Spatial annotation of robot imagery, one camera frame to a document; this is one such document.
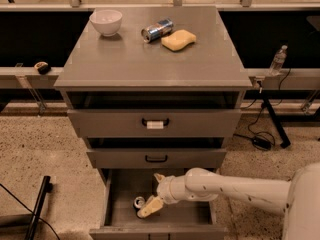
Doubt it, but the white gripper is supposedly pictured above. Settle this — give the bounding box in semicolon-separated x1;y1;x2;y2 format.
141;173;190;218

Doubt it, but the dark pepsi can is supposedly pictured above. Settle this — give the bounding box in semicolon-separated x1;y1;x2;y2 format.
133;196;146;219

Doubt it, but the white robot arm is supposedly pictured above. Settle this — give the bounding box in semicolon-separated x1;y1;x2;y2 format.
137;163;320;240

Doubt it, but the grey bottom drawer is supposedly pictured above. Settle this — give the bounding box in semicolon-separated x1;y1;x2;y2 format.
89;169;227;240

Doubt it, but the grey drawer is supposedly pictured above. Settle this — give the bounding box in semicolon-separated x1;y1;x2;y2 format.
68;109;241;138
87;148;226;169
89;169;227;240

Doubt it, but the grey middle drawer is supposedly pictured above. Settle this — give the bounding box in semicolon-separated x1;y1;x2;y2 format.
87;148;226;169

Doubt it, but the grey top drawer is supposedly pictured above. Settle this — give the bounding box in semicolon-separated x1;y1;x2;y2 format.
68;109;241;138

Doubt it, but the grey drawer cabinet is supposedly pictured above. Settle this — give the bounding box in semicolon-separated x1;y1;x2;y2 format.
54;5;253;172

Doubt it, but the blue silver can lying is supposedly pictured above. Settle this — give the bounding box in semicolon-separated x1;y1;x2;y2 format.
141;18;174;43

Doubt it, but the black bar left floor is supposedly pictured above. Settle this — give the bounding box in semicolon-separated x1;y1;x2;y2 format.
24;176;52;240

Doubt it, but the yellow sponge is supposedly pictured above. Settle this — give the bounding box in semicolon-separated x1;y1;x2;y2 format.
161;30;197;51

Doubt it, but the yellow black tape measure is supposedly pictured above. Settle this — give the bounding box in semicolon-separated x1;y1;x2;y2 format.
34;61;51;75

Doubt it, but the clear plastic water bottle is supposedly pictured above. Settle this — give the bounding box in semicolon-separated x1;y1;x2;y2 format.
269;45;288;76

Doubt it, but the white bowl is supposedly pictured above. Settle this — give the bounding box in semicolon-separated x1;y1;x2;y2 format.
89;9;122;36

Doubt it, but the black power adapter with cable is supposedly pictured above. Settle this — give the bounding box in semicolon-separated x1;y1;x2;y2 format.
233;109;276;151

